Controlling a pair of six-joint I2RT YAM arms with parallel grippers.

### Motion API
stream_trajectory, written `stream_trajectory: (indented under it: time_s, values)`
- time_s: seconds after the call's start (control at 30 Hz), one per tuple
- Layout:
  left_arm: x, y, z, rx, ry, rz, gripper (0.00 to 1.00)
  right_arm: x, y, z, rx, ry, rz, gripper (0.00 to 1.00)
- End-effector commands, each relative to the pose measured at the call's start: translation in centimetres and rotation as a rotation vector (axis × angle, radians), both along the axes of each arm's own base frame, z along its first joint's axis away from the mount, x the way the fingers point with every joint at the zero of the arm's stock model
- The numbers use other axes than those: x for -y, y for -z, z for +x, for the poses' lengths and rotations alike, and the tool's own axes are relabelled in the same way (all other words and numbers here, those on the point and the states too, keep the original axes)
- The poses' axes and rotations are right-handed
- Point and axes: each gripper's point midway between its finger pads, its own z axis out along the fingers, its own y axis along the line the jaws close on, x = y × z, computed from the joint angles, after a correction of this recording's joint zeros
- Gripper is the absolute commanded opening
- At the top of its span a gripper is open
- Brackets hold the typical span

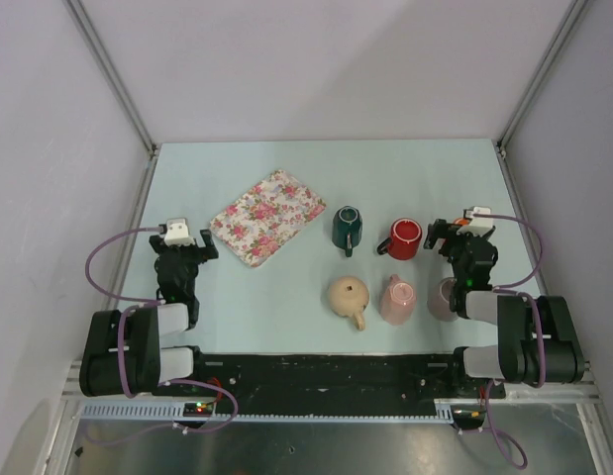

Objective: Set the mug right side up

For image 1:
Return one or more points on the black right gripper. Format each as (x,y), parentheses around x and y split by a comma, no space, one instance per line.
(442,230)

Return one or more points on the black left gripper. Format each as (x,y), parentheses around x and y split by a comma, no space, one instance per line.
(203,253)

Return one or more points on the mauve mug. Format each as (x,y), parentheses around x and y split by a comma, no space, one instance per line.
(438,301)

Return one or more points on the red mug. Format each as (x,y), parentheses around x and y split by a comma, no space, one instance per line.
(403,240)

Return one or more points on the pink mug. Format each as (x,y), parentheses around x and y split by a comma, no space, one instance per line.
(398,301)

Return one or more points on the dark green mug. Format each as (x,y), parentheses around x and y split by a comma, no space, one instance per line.
(347,229)

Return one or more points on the beige mug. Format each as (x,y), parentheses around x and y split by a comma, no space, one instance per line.
(348,298)

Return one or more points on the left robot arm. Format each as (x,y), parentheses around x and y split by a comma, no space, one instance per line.
(122,354)

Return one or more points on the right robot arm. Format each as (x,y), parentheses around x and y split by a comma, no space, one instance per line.
(536,340)

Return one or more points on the floral rectangular tray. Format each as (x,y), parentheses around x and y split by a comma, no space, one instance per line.
(267,217)

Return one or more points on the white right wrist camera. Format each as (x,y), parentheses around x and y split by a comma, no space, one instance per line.
(479,221)

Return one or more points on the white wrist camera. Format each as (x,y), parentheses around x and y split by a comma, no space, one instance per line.
(176,232)
(479,221)

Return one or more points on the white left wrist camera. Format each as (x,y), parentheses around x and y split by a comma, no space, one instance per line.
(176,232)

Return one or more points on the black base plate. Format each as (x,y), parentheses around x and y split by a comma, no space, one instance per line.
(399,383)

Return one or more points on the grey slotted cable duct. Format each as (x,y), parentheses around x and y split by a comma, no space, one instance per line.
(175,411)

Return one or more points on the right aluminium corner post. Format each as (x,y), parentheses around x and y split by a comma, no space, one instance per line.
(570,22)

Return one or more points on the aluminium corner post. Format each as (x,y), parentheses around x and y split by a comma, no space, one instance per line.
(87,29)
(570,22)

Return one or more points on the left aluminium corner post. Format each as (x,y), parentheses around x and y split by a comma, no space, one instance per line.
(87,29)

